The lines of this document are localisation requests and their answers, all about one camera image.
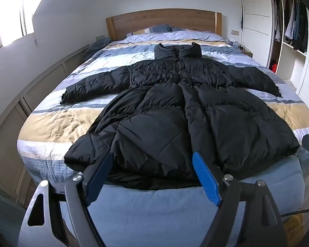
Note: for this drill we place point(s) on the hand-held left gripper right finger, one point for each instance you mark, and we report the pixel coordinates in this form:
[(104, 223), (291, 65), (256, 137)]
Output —
[(206, 177)]

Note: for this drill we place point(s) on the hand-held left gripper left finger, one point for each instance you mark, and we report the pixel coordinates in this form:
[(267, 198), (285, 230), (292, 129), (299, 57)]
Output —
[(100, 177)]

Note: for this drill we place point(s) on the black puffer coat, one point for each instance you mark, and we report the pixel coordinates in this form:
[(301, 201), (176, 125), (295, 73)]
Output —
[(157, 121)]

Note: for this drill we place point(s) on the row of hanging clothes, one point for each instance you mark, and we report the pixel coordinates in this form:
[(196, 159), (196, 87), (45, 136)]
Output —
[(296, 25)]

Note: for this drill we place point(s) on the blue bed mattress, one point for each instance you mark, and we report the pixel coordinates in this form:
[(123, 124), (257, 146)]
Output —
[(144, 211)]

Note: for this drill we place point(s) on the bed with striped duvet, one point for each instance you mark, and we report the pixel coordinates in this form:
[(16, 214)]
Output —
[(54, 123)]

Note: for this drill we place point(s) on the red bag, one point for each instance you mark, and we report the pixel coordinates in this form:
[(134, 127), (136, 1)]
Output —
[(274, 67)]

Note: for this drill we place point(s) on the yellow cloth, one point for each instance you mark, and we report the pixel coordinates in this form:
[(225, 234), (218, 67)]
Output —
[(294, 231)]

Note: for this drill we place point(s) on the wooden nightstand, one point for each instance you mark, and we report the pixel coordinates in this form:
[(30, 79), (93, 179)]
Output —
[(248, 52)]

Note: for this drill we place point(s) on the small clutter on nightstand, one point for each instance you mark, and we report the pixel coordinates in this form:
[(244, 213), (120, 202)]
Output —
[(234, 43)]

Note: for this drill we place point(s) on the crumpled blue cloth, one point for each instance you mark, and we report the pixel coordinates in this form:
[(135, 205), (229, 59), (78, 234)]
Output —
[(97, 46)]

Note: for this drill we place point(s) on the white wardrobe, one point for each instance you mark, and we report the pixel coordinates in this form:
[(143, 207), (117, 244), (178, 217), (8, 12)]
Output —
[(256, 18)]

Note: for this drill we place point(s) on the blue striped pillow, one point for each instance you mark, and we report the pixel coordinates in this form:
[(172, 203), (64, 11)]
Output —
[(154, 28)]

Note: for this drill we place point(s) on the wooden headboard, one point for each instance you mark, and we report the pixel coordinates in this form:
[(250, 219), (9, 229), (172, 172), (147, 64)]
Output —
[(149, 20)]

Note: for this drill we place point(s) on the window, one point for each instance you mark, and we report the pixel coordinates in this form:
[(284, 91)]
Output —
[(7, 18)]

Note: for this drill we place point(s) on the low beige wall cabinet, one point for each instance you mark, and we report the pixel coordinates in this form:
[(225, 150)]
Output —
[(41, 87)]

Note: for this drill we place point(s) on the beige wall switch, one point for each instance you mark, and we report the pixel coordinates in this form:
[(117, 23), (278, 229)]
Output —
[(235, 32)]

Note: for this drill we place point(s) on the beige wall outlet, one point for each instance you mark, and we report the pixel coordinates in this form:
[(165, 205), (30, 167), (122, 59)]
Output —
[(100, 37)]

